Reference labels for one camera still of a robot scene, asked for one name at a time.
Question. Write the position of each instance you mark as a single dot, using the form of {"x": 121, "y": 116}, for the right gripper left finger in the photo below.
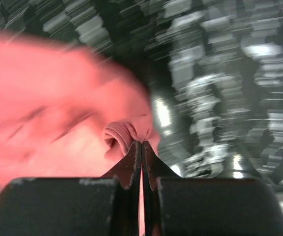
{"x": 84, "y": 206}

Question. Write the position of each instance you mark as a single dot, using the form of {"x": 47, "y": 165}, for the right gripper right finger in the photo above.
{"x": 236, "y": 203}

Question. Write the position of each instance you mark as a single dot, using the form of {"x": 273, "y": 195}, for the salmon pink t shirt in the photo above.
{"x": 65, "y": 113}

